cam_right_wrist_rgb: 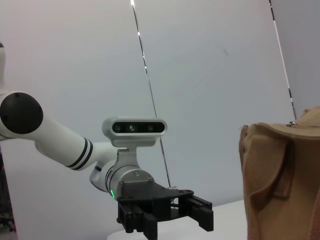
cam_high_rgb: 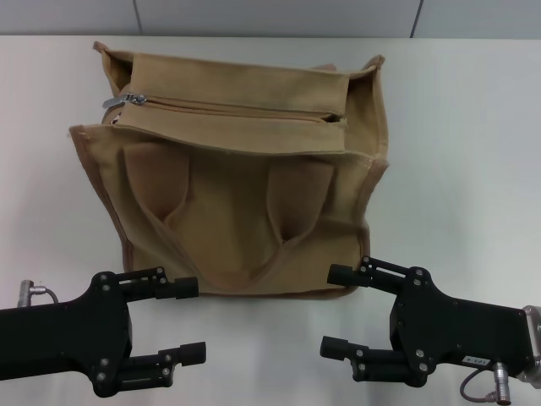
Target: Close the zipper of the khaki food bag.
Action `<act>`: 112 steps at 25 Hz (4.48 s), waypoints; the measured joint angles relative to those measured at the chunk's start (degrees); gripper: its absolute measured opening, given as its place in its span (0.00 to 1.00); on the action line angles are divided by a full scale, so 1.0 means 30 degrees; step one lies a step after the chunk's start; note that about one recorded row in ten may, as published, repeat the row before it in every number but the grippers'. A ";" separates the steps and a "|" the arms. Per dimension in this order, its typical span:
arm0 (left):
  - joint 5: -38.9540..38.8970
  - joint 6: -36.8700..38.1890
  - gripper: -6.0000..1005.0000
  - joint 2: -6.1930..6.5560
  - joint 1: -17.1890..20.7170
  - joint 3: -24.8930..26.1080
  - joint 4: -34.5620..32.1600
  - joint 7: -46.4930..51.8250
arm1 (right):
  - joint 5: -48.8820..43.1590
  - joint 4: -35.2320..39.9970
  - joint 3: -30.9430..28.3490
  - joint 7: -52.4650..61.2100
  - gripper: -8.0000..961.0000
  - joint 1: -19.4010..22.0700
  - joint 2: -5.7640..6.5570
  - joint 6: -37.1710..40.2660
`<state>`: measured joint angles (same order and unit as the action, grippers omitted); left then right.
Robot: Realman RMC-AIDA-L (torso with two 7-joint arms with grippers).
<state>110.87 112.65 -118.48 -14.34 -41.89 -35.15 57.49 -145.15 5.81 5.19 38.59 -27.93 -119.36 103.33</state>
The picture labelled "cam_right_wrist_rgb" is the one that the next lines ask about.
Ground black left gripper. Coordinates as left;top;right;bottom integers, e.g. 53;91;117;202
116;179;215;240

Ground khaki canvas food bag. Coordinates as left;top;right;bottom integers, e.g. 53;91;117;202
238;105;320;240

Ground dark equipment rack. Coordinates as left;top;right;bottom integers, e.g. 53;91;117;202
0;147;17;235

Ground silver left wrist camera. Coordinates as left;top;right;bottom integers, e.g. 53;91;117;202
101;116;168;173

